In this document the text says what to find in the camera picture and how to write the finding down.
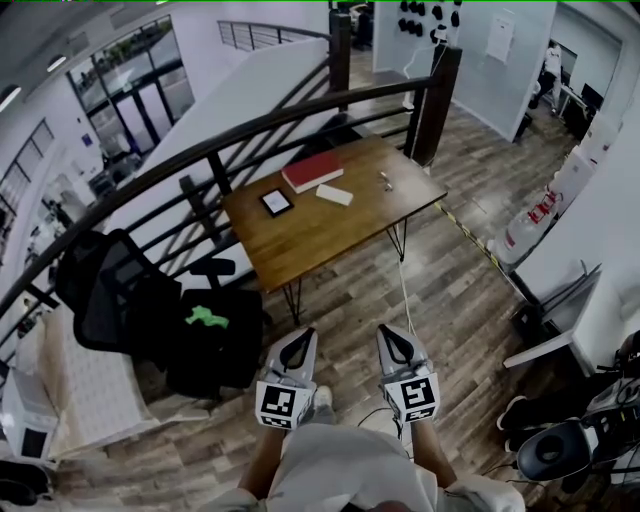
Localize black mesh office chair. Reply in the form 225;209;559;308
53;227;267;402

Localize white glasses case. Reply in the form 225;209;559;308
315;182;355;208

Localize dark wooden railing post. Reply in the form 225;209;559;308
328;11;352;114
412;45;464;168

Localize white box appliance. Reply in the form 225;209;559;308
0;367;62;462

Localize black e-reader tablet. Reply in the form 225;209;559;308
258;188;297;219

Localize person's grey shoe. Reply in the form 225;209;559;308
310;384;335;427

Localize white quilted mat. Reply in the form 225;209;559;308
13;304;212;454

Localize clear water jug red label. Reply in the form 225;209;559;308
486;185;565;267

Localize wooden table with hairpin legs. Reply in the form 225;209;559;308
221;133;449;327

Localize red hardcover book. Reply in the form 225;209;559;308
280;150;346;196

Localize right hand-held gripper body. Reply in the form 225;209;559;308
379;360;442;424

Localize person's right forearm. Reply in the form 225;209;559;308
408;417;459;489

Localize green cloth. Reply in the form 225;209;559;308
184;304;231;331

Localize black grey headset device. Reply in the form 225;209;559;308
516;344;640;485

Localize white wall paper sheet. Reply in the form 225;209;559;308
484;13;517;64

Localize black shoe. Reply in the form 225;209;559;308
496;394;530;432

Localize white desk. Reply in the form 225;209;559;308
501;219;640;372

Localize white water dispenser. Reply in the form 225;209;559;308
544;113;622;217

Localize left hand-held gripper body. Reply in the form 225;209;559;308
254;360;319;430

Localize black items on wall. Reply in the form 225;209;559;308
396;0;462;41

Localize dark curved metal railing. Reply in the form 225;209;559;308
0;74;451;361

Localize yellow black floor tape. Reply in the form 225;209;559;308
433;201;502;270

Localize white cable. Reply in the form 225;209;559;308
396;223;420;337

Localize person's left forearm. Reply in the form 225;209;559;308
236;422;287;502

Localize person's light grey clothing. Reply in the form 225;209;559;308
198;422;527;512

